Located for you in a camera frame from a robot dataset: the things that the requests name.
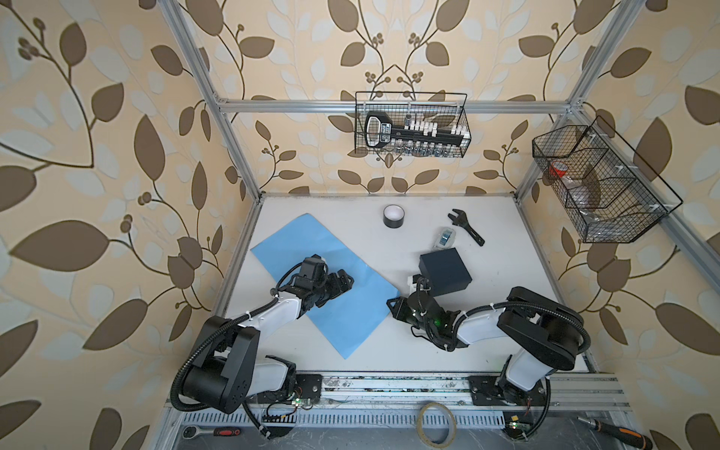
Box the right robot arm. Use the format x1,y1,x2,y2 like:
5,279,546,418
386,286,592,441

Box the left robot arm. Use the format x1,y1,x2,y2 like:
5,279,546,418
170,255,354,440

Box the white tape dispenser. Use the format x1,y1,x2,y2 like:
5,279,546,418
433,227,457,251

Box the black tape roll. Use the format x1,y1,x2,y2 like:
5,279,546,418
382,204,405,229

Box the black adjustable wrench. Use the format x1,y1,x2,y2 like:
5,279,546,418
448,208,486,247

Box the socket set holder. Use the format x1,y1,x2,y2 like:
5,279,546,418
360,111,472,153

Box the red object in basket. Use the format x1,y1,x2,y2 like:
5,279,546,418
547,160,568,180

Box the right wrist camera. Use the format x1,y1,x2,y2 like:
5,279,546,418
408,274,431,294

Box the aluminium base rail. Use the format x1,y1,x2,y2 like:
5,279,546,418
162,369,631,412

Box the clear tape ring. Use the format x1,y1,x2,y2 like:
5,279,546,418
415,401,458,449

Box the back wire basket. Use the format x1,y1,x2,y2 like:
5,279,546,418
354,90,473,159

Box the wire basket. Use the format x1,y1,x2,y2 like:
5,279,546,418
354,90,473,159
532,116,683,244

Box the red handled ratchet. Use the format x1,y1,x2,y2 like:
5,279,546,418
180,426,242,440

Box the right wire basket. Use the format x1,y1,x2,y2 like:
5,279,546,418
532,116,683,244

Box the orange handled screwdriver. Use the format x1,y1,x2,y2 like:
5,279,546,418
577,417,654,450

